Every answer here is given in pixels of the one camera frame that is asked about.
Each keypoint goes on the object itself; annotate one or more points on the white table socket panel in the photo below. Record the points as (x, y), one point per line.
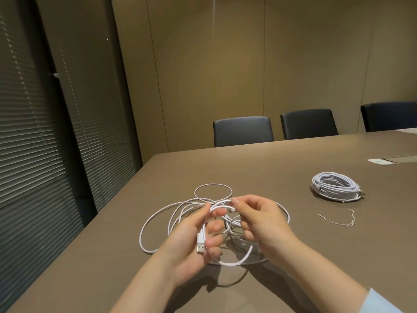
(378, 161)

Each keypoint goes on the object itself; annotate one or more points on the person's right hand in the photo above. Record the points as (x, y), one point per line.
(267, 228)

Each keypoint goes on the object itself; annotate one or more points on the dark meeting chair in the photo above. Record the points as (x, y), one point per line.
(243, 131)
(309, 124)
(389, 116)

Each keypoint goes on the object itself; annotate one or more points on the bunch of white twist ties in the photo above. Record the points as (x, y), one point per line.
(337, 223)

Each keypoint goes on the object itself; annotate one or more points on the person's left hand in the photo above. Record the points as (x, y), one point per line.
(185, 247)

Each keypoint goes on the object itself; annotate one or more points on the pale beige table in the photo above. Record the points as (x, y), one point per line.
(410, 131)

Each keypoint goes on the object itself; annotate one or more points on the glass partition with grey blinds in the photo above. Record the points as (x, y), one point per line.
(49, 127)

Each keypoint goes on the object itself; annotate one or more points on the person's right forearm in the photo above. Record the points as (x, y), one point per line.
(322, 280)

